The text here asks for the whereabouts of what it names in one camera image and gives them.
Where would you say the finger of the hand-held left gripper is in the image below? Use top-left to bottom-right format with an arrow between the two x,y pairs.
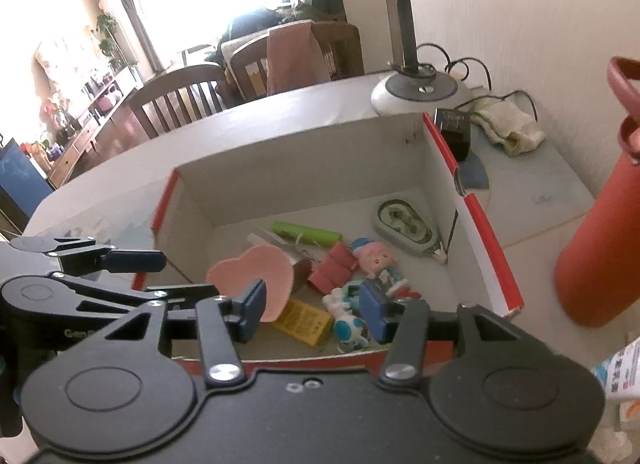
50,271 -> 221,314
10,236 -> 167,275

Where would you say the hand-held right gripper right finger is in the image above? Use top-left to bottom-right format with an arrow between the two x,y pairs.
359,280 -> 544,387

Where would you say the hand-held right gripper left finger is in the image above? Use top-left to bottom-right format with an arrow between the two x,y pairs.
102,278 -> 268,387

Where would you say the white blue robot toy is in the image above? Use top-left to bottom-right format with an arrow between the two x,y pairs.
321,286 -> 373,354

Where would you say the yellow box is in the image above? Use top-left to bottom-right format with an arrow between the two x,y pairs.
272,298 -> 333,349

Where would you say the pink haired doll figure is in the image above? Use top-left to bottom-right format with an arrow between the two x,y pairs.
350,238 -> 426,302

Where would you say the green whistle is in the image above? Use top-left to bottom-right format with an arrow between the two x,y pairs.
271,221 -> 342,247

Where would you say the red cardboard box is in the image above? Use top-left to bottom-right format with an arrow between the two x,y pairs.
150,111 -> 525,362

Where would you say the blue board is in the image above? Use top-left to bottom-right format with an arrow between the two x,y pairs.
0,139 -> 53,225

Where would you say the wooden drawer cabinet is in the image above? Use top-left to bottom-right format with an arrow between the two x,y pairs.
47,69 -> 143,190

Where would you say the dark wooden chair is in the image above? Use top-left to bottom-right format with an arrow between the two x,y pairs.
129,64 -> 228,140
230,23 -> 365,100

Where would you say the black power adapter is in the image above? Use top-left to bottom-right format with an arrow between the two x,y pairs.
434,108 -> 472,162

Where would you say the floral cloth cover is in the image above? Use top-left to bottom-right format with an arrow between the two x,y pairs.
35,34 -> 101,81

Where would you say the white standing air conditioner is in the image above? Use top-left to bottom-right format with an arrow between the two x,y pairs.
99,0 -> 143,85

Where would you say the green potted plant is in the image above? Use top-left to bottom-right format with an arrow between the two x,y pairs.
95,14 -> 126,72

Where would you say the grey desk lamp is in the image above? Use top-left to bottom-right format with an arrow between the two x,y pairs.
289,0 -> 473,117

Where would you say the green white cloth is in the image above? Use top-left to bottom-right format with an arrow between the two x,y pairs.
472,96 -> 545,157

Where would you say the red water bottle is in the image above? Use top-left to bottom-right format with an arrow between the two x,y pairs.
554,56 -> 640,329

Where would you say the grey curtain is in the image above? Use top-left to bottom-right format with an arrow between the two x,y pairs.
107,0 -> 163,72

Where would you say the white printed packet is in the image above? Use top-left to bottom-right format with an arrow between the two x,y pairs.
592,336 -> 640,425

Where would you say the pink cloth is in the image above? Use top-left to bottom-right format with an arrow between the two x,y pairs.
266,24 -> 331,95

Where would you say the dark jacket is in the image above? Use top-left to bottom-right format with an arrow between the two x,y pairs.
217,8 -> 286,52

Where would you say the black cable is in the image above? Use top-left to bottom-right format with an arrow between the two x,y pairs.
415,43 -> 538,120

